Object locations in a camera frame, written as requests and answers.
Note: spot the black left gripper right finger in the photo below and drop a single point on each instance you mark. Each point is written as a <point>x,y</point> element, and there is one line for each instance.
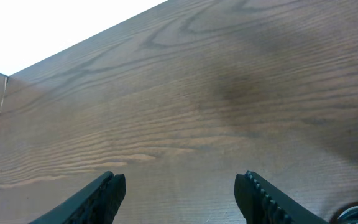
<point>261,202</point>

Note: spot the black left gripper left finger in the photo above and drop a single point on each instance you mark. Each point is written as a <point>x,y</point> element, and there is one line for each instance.
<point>98,202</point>

